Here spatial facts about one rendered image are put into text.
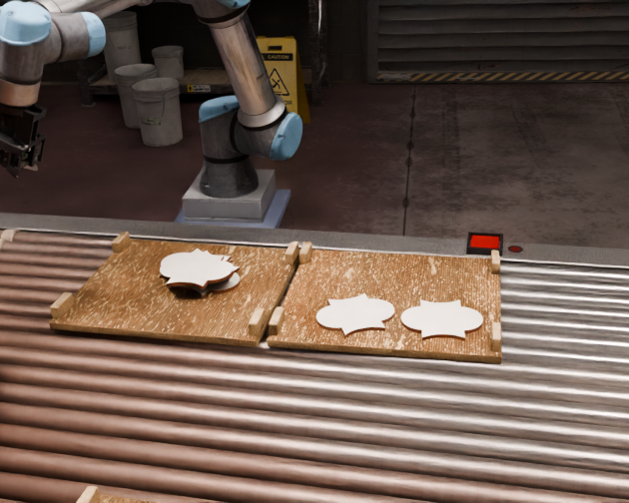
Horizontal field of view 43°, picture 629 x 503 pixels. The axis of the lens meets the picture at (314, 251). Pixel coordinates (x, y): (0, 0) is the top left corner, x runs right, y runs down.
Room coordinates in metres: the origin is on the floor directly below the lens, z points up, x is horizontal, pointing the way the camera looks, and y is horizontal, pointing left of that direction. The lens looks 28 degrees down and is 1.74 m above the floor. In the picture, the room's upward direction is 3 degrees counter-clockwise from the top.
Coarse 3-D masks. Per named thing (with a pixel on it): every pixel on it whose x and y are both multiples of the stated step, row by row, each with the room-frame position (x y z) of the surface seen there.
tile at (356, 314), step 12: (336, 300) 1.30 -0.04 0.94; (348, 300) 1.29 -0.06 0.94; (360, 300) 1.29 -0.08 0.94; (372, 300) 1.29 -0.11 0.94; (384, 300) 1.29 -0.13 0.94; (324, 312) 1.26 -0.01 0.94; (336, 312) 1.25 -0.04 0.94; (348, 312) 1.25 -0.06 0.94; (360, 312) 1.25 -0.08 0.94; (372, 312) 1.25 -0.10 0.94; (384, 312) 1.25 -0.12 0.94; (324, 324) 1.22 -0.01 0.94; (336, 324) 1.21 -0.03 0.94; (348, 324) 1.21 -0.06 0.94; (360, 324) 1.21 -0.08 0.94; (372, 324) 1.21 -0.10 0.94
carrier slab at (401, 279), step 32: (320, 256) 1.49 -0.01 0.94; (352, 256) 1.48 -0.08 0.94; (384, 256) 1.48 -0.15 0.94; (416, 256) 1.47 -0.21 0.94; (448, 256) 1.46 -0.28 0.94; (320, 288) 1.36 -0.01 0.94; (352, 288) 1.35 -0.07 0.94; (384, 288) 1.35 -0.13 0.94; (416, 288) 1.34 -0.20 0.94; (448, 288) 1.33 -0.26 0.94; (480, 288) 1.33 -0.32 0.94; (288, 320) 1.25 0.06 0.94; (352, 352) 1.16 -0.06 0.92; (384, 352) 1.14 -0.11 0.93; (416, 352) 1.13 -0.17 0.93; (448, 352) 1.12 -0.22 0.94; (480, 352) 1.12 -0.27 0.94
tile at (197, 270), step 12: (168, 264) 1.41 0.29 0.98; (180, 264) 1.41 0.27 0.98; (192, 264) 1.41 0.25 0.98; (204, 264) 1.40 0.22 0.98; (216, 264) 1.40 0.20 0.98; (228, 264) 1.40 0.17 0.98; (168, 276) 1.36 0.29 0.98; (180, 276) 1.36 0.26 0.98; (192, 276) 1.36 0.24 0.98; (204, 276) 1.35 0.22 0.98; (216, 276) 1.35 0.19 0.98; (228, 276) 1.36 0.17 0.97
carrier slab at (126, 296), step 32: (128, 256) 1.54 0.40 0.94; (160, 256) 1.53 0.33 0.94; (256, 256) 1.51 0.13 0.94; (96, 288) 1.40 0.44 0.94; (128, 288) 1.40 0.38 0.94; (160, 288) 1.39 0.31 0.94; (256, 288) 1.37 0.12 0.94; (64, 320) 1.29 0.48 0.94; (96, 320) 1.28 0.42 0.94; (128, 320) 1.28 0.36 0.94; (160, 320) 1.27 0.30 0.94; (192, 320) 1.26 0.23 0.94; (224, 320) 1.26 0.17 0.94
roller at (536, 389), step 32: (96, 352) 1.22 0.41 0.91; (128, 352) 1.20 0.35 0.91; (160, 352) 1.19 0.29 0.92; (192, 352) 1.19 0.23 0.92; (224, 352) 1.18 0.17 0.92; (416, 384) 1.08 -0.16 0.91; (448, 384) 1.07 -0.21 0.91; (480, 384) 1.06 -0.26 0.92; (512, 384) 1.05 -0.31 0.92; (544, 384) 1.04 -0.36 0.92; (576, 384) 1.04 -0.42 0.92
